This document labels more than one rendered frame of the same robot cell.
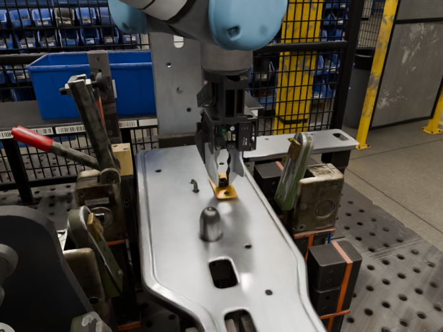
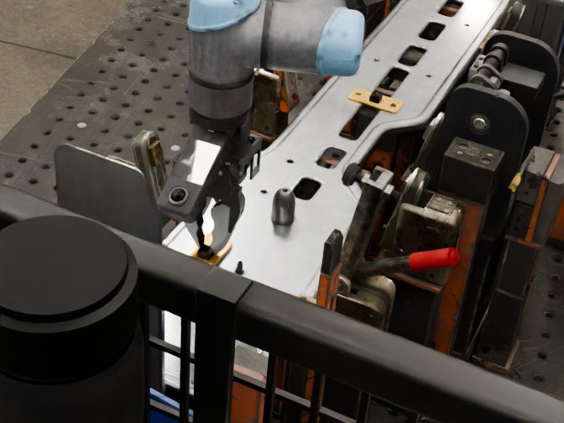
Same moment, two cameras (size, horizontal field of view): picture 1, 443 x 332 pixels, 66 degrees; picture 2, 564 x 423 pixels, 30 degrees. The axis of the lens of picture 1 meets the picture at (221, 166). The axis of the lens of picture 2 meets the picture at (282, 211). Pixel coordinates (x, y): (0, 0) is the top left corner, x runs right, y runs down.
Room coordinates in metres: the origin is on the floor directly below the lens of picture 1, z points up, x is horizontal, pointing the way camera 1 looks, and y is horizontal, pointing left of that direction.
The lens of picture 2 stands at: (1.30, 0.68, 1.90)
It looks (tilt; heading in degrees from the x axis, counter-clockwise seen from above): 39 degrees down; 216
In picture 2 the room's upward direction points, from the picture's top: 5 degrees clockwise
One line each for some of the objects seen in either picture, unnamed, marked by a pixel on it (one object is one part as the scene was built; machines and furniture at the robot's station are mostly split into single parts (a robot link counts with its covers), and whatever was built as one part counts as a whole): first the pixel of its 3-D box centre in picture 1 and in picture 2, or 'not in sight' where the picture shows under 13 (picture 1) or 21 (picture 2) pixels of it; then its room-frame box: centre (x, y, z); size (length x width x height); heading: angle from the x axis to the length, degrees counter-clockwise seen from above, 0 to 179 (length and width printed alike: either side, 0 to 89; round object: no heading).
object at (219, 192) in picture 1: (222, 182); (206, 253); (0.54, 0.00, 1.01); 0.08 x 0.04 x 0.01; 14
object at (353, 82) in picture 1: (366, 89); not in sight; (3.40, -1.46, 0.36); 0.50 x 0.50 x 0.73
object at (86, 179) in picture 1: (112, 257); (347, 385); (0.48, 0.21, 0.88); 0.07 x 0.06 x 0.35; 104
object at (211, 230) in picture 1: (209, 225); (283, 207); (0.40, 0.02, 1.02); 0.03 x 0.03 x 0.07
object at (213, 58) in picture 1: (229, 54); (217, 89); (0.51, -0.01, 1.24); 0.08 x 0.08 x 0.05
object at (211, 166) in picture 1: (213, 168); (230, 219); (0.51, 0.01, 1.06); 0.06 x 0.03 x 0.09; 14
